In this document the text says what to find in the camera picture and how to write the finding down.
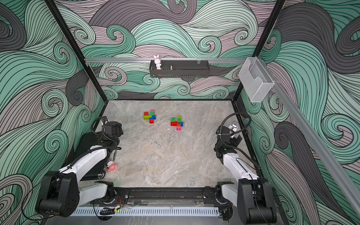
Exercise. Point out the white slotted cable duct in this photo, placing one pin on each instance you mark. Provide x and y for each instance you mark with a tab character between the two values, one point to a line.
142	211

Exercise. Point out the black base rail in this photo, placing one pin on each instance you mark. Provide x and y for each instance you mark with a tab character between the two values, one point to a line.
207	195

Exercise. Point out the black wall shelf tray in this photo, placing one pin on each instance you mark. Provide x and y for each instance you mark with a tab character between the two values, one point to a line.
180	69

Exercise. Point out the white rabbit figurine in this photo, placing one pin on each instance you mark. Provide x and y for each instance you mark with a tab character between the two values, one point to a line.
157	62

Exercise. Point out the pink white small toy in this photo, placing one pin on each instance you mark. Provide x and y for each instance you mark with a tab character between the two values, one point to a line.
111	166

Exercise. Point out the clear plastic wall box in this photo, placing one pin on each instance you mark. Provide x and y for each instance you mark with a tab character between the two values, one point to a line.
256	79

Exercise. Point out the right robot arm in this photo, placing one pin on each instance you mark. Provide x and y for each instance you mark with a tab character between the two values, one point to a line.
251	195

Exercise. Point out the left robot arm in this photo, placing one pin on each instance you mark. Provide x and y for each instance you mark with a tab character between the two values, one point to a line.
60	194

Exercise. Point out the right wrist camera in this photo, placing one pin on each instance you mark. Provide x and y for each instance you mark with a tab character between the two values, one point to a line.
234	126

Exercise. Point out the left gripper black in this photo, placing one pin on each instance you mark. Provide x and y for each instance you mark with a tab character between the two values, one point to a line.
119	131

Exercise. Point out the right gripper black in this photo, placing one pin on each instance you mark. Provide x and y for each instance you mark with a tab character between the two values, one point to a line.
235	141

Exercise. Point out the black flat pad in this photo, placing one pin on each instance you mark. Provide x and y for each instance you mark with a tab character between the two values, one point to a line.
90	159

